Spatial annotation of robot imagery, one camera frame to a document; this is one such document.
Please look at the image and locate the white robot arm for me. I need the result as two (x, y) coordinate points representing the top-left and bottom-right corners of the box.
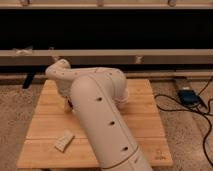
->
(45, 59), (153, 171)

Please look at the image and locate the wooden table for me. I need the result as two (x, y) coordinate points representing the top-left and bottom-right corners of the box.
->
(17, 79), (173, 169)

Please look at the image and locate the wooden shelf rail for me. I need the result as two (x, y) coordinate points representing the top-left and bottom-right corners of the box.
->
(0, 49), (213, 66)

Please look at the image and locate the black cable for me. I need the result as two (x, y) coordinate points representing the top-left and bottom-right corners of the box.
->
(153, 75), (213, 168)

